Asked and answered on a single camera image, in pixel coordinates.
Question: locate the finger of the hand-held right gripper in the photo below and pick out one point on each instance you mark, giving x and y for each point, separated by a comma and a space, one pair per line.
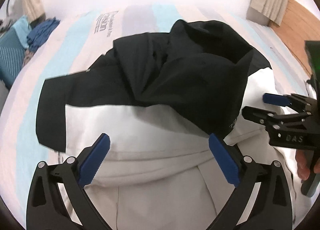
275, 99
257, 114

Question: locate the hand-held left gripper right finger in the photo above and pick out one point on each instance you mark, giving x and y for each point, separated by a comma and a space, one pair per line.
225, 162

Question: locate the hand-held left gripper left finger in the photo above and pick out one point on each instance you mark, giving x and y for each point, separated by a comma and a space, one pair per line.
93, 165

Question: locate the white and black jacket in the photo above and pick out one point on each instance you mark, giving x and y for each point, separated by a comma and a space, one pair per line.
175, 69

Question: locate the blue clothes pile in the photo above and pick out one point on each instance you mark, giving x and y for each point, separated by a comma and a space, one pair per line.
41, 32

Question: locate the person's right hand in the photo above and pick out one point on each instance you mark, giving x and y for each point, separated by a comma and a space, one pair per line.
303, 165

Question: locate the wooden headboard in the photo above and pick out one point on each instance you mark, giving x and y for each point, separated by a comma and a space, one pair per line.
297, 27

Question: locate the striped bed sheet mattress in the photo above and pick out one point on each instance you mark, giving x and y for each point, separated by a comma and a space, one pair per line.
75, 44

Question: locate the grey patterned cloth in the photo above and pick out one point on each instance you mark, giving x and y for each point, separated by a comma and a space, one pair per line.
28, 56

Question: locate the teal suitcase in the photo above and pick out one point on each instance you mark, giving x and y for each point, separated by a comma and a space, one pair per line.
10, 57

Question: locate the light blue cloth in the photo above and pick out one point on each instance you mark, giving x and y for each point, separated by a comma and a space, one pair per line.
21, 29

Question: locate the beige tied curtain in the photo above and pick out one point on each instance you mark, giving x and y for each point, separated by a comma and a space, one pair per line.
32, 4

